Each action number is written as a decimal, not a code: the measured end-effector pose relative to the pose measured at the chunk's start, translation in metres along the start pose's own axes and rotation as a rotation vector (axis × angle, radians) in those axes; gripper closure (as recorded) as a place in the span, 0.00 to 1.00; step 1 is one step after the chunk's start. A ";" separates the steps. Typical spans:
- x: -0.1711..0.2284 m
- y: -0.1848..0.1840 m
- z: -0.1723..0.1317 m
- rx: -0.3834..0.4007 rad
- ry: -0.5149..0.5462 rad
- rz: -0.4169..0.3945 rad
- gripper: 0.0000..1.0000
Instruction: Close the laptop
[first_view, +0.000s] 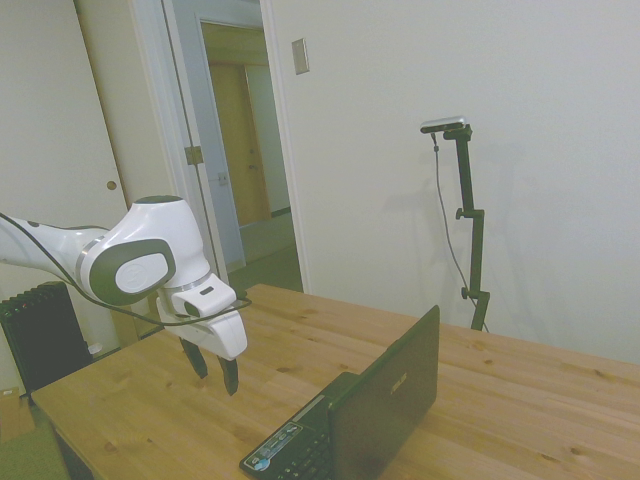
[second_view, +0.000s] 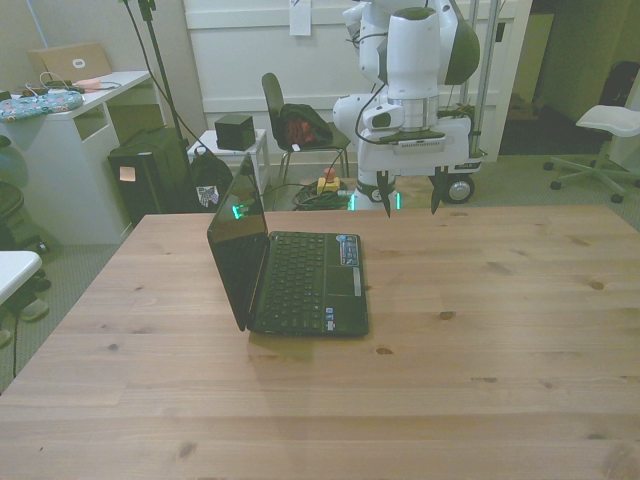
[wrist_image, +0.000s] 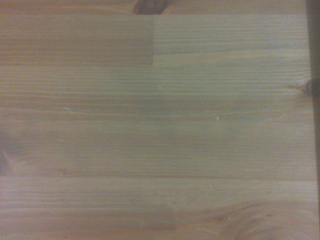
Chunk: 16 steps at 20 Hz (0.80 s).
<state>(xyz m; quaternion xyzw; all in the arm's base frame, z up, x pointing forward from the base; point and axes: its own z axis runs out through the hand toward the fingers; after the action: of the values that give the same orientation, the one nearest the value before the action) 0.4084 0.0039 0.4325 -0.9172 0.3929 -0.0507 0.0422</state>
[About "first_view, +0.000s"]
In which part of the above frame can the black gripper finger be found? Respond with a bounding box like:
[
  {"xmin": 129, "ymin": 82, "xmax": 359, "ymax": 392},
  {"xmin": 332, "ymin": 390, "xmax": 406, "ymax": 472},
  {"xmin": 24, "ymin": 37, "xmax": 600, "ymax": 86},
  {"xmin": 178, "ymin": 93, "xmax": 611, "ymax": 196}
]
[
  {"xmin": 217, "ymin": 355, "xmax": 241, "ymax": 398},
  {"xmin": 178, "ymin": 336, "xmax": 209, "ymax": 382}
]

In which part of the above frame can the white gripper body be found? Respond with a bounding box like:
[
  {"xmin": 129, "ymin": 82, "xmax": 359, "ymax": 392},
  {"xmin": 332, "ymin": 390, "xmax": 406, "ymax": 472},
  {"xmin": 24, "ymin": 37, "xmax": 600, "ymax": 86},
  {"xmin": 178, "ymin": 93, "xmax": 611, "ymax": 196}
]
[{"xmin": 155, "ymin": 295, "xmax": 249, "ymax": 362}]

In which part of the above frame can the black laptop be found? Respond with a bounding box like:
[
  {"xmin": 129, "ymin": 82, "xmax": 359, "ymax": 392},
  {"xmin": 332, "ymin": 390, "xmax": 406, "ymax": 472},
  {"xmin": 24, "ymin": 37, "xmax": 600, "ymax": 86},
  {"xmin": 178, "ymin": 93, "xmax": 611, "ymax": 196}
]
[{"xmin": 238, "ymin": 304, "xmax": 442, "ymax": 480}]

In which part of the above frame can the brown cardboard sheet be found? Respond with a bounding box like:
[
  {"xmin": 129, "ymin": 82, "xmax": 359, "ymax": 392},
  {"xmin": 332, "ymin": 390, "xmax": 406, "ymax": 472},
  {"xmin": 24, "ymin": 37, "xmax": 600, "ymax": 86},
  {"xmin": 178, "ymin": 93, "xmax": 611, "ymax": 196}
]
[{"xmin": 115, "ymin": 294, "xmax": 164, "ymax": 347}]

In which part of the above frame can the open grey-blue door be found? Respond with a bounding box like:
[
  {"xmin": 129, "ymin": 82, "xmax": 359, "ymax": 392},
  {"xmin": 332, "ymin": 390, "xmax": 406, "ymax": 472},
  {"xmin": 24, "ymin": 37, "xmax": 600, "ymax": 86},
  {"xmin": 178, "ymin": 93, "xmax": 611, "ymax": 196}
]
[{"xmin": 162, "ymin": 0, "xmax": 247, "ymax": 275}]

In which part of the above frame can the black radiator heater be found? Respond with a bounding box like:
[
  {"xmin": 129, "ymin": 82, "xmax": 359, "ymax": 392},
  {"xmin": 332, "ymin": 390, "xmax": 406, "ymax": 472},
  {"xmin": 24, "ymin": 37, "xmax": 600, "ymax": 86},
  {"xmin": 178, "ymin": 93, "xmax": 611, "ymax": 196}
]
[{"xmin": 0, "ymin": 280, "xmax": 94, "ymax": 397}]

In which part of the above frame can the wooden hallway door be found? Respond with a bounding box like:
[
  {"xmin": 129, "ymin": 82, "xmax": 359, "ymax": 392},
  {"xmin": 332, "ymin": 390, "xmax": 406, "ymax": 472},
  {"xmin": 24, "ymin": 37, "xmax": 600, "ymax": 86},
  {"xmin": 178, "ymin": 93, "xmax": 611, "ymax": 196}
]
[{"xmin": 208, "ymin": 61, "xmax": 272, "ymax": 227}]

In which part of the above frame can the white closet door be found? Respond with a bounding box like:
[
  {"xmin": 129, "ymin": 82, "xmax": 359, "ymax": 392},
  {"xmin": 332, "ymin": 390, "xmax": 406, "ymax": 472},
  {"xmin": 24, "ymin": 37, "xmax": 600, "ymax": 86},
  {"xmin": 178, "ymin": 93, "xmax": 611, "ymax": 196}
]
[{"xmin": 73, "ymin": 0, "xmax": 174, "ymax": 321}]

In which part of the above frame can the black camera stand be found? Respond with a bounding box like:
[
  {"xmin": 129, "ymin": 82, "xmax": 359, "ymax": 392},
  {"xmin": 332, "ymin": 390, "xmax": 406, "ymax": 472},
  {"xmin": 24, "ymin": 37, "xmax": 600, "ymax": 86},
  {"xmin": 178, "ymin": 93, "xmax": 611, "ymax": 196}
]
[{"xmin": 441, "ymin": 124, "xmax": 493, "ymax": 333}]

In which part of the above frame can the metal wall switch plate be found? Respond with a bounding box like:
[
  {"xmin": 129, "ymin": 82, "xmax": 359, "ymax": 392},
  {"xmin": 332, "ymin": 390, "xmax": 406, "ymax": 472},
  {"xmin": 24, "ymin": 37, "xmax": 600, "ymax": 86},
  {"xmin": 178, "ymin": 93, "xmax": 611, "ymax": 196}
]
[{"xmin": 291, "ymin": 37, "xmax": 311, "ymax": 77}]

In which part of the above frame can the silver stereo camera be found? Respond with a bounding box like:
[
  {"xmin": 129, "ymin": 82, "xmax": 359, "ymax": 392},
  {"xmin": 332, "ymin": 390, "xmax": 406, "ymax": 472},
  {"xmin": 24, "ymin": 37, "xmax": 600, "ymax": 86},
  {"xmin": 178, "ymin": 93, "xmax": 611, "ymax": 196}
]
[{"xmin": 420, "ymin": 115, "xmax": 469, "ymax": 136}]

